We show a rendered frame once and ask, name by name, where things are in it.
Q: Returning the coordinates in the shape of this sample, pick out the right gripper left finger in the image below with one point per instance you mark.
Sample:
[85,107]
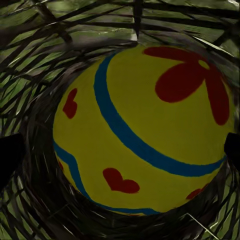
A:
[12,150]

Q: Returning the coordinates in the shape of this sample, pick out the wicker basket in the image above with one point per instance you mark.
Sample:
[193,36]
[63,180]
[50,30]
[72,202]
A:
[79,53]

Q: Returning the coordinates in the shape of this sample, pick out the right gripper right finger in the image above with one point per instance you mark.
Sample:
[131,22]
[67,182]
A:
[232,149]

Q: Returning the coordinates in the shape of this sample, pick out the easter egg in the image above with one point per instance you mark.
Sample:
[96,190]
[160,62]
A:
[142,131]

